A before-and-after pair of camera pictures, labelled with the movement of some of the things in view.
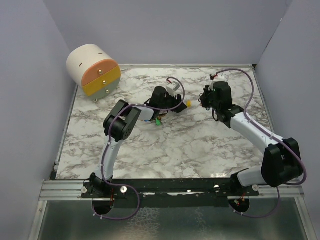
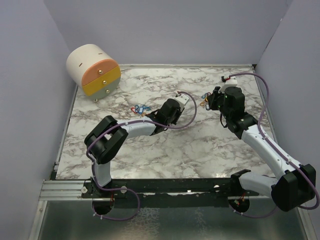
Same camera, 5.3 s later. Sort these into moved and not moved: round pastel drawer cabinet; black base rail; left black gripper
Moved: left black gripper
Not moved: black base rail; round pastel drawer cabinet
